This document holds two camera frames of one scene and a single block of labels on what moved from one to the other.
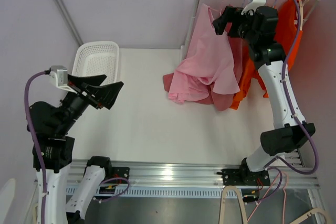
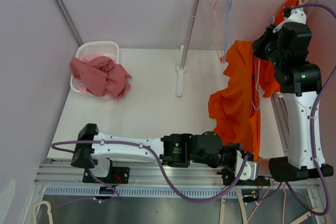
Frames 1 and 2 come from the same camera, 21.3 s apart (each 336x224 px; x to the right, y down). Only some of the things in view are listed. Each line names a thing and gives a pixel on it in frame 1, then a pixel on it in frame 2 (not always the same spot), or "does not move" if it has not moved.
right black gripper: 230,14 -> 259,44
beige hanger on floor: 221,219 does not move
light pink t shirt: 209,63 -> 82,87
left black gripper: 104,95 -> 233,149
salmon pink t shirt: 221,102 -> 101,75
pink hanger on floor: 266,192 does not move
